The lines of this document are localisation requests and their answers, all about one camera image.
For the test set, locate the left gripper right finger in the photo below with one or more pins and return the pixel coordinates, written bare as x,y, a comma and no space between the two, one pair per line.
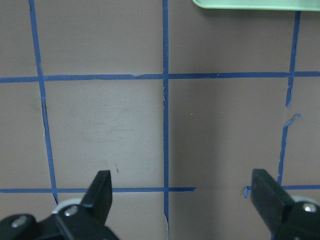
287,217

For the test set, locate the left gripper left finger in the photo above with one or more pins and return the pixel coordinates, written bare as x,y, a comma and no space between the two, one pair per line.
84,220

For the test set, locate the light green tray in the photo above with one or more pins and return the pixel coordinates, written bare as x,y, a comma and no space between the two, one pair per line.
271,5

